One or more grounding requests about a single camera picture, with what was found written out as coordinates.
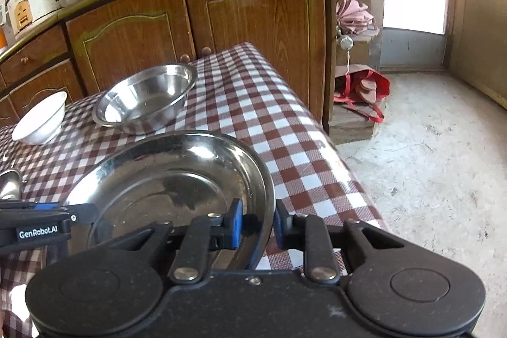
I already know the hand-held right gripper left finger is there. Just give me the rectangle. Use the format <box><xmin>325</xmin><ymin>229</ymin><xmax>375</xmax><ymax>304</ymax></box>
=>
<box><xmin>107</xmin><ymin>199</ymin><xmax>243</xmax><ymax>285</ymax></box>

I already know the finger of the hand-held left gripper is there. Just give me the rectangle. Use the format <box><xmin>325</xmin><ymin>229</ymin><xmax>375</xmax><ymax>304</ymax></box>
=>
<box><xmin>0</xmin><ymin>203</ymin><xmax>98</xmax><ymax>225</ymax></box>
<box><xmin>0</xmin><ymin>201</ymin><xmax>69</xmax><ymax>210</ymax></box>

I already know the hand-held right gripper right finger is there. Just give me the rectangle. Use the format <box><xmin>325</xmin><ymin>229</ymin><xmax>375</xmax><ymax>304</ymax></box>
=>
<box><xmin>274</xmin><ymin>199</ymin><xmax>397</xmax><ymax>282</ymax></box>

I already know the large steel plate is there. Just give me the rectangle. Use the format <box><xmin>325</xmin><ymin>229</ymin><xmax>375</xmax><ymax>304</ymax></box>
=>
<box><xmin>0</xmin><ymin>169</ymin><xmax>23</xmax><ymax>201</ymax></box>

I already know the plain white bowl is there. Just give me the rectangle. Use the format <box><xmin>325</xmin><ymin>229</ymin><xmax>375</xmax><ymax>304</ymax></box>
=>
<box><xmin>11</xmin><ymin>91</ymin><xmax>68</xmax><ymax>146</ymax></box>

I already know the small steel bowl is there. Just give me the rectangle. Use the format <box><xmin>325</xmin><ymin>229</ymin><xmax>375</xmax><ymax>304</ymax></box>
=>
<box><xmin>92</xmin><ymin>64</ymin><xmax>199</xmax><ymax>136</ymax></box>

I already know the brown white checkered tablecloth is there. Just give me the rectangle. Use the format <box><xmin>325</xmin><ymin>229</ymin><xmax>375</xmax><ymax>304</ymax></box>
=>
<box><xmin>0</xmin><ymin>42</ymin><xmax>391</xmax><ymax>338</ymax></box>

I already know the wooden side stand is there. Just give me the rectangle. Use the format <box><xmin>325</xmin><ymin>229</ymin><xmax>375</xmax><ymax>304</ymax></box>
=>
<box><xmin>327</xmin><ymin>0</ymin><xmax>397</xmax><ymax>144</ymax></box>

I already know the wooden cabinet with drawers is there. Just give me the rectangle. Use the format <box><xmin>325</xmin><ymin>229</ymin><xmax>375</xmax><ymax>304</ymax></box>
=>
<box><xmin>0</xmin><ymin>25</ymin><xmax>86</xmax><ymax>129</ymax></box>

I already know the red bag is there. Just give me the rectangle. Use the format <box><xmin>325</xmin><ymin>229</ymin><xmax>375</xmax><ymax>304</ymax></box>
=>
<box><xmin>333</xmin><ymin>69</ymin><xmax>391</xmax><ymax>123</ymax></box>

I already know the wooden two-door cabinet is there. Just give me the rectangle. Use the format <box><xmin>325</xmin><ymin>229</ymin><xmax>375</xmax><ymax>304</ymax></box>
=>
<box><xmin>65</xmin><ymin>0</ymin><xmax>329</xmax><ymax>125</ymax></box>

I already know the white rice cooker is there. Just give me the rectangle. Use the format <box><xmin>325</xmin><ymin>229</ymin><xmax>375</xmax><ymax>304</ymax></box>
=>
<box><xmin>5</xmin><ymin>0</ymin><xmax>69</xmax><ymax>38</ymax></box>

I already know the pink cloth bundle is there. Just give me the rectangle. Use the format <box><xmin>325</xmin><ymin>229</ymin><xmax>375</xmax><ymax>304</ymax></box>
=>
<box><xmin>336</xmin><ymin>0</ymin><xmax>377</xmax><ymax>35</ymax></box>

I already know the brown door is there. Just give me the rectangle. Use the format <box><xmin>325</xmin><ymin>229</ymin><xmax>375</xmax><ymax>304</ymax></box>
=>
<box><xmin>447</xmin><ymin>0</ymin><xmax>507</xmax><ymax>109</ymax></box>

